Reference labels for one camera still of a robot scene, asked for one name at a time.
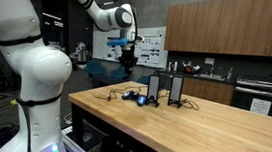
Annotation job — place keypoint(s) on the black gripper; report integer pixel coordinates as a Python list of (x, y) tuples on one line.
[(128, 57)]

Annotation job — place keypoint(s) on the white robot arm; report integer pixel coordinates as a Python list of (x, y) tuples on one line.
[(39, 70)]

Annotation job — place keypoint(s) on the robot base platform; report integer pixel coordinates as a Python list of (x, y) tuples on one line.
[(77, 149)]

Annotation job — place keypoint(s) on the teal chair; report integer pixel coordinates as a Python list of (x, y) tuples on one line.
[(143, 79), (95, 68), (118, 73)]

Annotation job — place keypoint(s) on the white poster board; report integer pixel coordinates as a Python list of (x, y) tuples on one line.
[(150, 49)]

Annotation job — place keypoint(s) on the black speaker grey front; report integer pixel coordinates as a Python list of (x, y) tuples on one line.
[(153, 89), (176, 90)]

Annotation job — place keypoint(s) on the white kettle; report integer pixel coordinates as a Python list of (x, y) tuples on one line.
[(173, 67)]

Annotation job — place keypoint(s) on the grey machine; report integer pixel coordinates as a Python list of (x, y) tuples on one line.
[(82, 54)]

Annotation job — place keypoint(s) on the black and red bowl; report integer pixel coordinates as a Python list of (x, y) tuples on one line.
[(192, 69)]

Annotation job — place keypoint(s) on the brown wooden base cabinet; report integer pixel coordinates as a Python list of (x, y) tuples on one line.
[(208, 90)]

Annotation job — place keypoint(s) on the sink faucet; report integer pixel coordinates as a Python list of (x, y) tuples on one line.
[(212, 71)]

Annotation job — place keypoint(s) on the black monitor screen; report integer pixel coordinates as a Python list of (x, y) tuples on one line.
[(51, 31)]

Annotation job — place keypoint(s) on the small bottle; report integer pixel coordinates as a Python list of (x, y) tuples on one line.
[(230, 73)]

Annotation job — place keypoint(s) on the white paper sign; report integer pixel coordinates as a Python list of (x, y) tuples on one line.
[(260, 106)]

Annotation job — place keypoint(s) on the stainless steel stove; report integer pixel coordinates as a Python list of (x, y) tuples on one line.
[(265, 90)]

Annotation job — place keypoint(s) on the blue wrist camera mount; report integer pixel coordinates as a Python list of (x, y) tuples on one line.
[(116, 42)]

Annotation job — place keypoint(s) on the black table frame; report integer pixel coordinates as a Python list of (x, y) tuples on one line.
[(77, 127)]

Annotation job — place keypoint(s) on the white wall plate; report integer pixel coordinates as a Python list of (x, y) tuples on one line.
[(209, 61)]

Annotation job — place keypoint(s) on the brown wooden wall cabinets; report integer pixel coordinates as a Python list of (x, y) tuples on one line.
[(231, 25)]

